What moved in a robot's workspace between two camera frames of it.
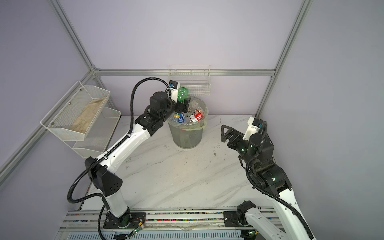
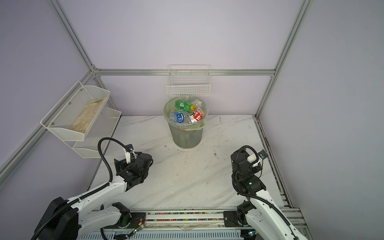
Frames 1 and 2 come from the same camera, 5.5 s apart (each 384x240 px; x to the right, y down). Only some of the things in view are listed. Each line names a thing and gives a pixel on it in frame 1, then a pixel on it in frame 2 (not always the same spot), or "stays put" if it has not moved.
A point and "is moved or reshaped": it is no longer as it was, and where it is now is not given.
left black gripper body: [178, 107] -> [123, 164]
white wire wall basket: [196, 78] stays put
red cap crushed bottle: [198, 115] stays put
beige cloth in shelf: [82, 124] stays put
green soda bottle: [183, 93] is moved or reshaped
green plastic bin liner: [196, 117] stays put
